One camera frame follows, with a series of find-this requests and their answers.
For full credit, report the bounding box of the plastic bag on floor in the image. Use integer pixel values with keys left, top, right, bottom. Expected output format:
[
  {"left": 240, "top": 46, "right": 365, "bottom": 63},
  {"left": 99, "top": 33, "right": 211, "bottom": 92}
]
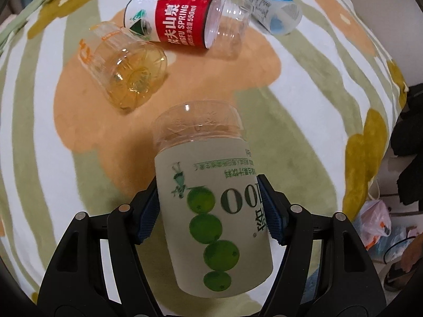
[{"left": 353, "top": 200, "right": 392, "bottom": 250}]

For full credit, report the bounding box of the red label clear cup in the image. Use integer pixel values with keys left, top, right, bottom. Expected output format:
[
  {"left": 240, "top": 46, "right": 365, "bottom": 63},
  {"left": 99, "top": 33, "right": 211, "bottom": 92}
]
[{"left": 123, "top": 0, "right": 252, "bottom": 59}]

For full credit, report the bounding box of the floral striped blanket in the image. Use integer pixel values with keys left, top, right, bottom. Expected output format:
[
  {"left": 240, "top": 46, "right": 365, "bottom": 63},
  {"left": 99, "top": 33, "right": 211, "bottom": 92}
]
[{"left": 1, "top": 0, "right": 408, "bottom": 316}]

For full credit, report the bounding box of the green label clear cup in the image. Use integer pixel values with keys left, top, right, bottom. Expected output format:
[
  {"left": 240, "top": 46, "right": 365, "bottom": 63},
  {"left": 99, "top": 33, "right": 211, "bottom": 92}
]
[{"left": 153, "top": 100, "right": 273, "bottom": 298}]

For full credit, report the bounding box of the person's right hand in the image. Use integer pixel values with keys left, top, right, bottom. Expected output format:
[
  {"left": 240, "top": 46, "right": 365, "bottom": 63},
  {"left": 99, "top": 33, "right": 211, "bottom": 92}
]
[{"left": 400, "top": 235, "right": 423, "bottom": 273}]

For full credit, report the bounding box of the blue label clear cup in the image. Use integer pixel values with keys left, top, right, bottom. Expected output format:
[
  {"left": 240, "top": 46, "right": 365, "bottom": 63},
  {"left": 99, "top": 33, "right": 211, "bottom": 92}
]
[{"left": 247, "top": 0, "right": 302, "bottom": 35}]

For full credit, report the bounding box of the yellow tinted clear cup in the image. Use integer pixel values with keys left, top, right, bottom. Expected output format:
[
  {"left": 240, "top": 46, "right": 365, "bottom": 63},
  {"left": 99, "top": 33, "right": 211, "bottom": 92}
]
[{"left": 78, "top": 21, "right": 168, "bottom": 114}]

